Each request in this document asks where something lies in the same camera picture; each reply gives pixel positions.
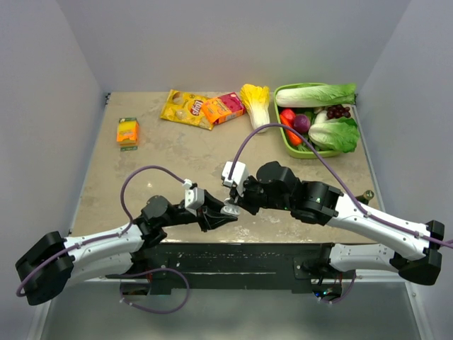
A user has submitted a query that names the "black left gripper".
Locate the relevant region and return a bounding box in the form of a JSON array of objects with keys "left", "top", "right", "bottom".
[{"left": 159, "top": 189, "right": 237, "bottom": 232}]

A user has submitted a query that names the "orange red pepper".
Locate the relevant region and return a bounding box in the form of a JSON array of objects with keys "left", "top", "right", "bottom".
[{"left": 280, "top": 114, "right": 302, "bottom": 148}]

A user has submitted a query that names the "red apple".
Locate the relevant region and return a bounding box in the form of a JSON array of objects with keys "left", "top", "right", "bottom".
[{"left": 280, "top": 108, "right": 296, "bottom": 124}]

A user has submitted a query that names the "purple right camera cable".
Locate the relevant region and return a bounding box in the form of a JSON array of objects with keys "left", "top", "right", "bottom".
[{"left": 229, "top": 123, "right": 453, "bottom": 249}]

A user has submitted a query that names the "green glass bottle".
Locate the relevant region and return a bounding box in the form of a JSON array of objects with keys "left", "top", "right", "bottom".
[{"left": 355, "top": 190, "right": 374, "bottom": 205}]

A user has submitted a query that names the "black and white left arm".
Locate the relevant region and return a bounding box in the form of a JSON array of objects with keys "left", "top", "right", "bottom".
[{"left": 15, "top": 188, "right": 239, "bottom": 305}]

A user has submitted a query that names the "white earbud charging case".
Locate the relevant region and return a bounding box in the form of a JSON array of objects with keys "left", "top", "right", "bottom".
[{"left": 221, "top": 198, "right": 241, "bottom": 217}]

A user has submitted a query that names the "green plastic basket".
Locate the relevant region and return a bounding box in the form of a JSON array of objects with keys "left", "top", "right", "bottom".
[{"left": 274, "top": 102, "right": 354, "bottom": 159}]

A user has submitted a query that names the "orange yellow sponge pack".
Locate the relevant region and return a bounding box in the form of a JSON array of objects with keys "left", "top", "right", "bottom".
[{"left": 116, "top": 118, "right": 139, "bottom": 152}]

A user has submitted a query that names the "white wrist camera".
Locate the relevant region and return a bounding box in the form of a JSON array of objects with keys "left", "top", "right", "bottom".
[
  {"left": 221, "top": 161, "right": 249, "bottom": 196},
  {"left": 182, "top": 178, "right": 205, "bottom": 216}
]

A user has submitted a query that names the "yellow chips bag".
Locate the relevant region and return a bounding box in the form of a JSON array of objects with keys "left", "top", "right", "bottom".
[{"left": 160, "top": 89, "right": 214, "bottom": 130}]

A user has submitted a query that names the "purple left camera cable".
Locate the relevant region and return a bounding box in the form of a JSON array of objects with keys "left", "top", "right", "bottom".
[{"left": 15, "top": 166, "right": 188, "bottom": 298}]

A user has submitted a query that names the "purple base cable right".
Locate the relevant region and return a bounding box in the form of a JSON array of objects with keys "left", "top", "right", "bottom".
[{"left": 316, "top": 271, "right": 358, "bottom": 305}]

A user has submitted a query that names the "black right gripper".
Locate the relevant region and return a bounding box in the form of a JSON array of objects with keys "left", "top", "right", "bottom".
[{"left": 229, "top": 174, "right": 292, "bottom": 215}]

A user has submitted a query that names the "green leafy bok choy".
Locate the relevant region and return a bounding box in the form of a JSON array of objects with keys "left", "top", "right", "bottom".
[{"left": 308, "top": 110, "right": 360, "bottom": 153}]

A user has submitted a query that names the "orange pink snack box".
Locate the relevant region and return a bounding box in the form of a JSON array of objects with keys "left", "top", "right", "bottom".
[{"left": 201, "top": 92, "right": 246, "bottom": 125}]

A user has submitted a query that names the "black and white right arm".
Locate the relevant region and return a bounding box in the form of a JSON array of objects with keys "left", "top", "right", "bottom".
[{"left": 222, "top": 161, "right": 445, "bottom": 285}]

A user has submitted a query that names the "long green white cabbage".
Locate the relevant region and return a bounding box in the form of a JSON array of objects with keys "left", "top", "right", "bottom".
[{"left": 274, "top": 83, "right": 357, "bottom": 108}]

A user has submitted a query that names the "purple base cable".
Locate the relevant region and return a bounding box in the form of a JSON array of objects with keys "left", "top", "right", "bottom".
[
  {"left": 316, "top": 271, "right": 358, "bottom": 305},
  {"left": 119, "top": 268, "right": 190, "bottom": 315}
]

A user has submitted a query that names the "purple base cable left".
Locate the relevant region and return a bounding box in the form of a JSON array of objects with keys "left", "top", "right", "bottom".
[{"left": 119, "top": 268, "right": 190, "bottom": 315}]

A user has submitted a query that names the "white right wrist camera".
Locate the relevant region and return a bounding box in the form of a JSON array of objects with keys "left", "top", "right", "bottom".
[{"left": 221, "top": 161, "right": 249, "bottom": 196}]

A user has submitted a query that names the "purple red onion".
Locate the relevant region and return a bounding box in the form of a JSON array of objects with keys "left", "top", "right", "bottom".
[{"left": 292, "top": 114, "right": 311, "bottom": 135}]

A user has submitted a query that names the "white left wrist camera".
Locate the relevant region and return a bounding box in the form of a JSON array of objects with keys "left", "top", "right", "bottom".
[{"left": 182, "top": 178, "right": 205, "bottom": 216}]

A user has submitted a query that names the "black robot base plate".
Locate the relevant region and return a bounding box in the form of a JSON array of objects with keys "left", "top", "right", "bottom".
[{"left": 121, "top": 242, "right": 353, "bottom": 294}]

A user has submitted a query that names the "purple camera cable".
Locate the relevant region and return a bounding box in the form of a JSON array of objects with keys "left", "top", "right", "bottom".
[
  {"left": 15, "top": 166, "right": 188, "bottom": 298},
  {"left": 229, "top": 123, "right": 453, "bottom": 249}
]

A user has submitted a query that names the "yellow white napa cabbage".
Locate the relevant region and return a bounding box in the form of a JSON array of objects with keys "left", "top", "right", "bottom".
[{"left": 240, "top": 84, "right": 270, "bottom": 130}]

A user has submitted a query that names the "purple grapes bunch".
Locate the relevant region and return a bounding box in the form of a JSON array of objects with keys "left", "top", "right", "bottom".
[{"left": 326, "top": 104, "right": 351, "bottom": 120}]

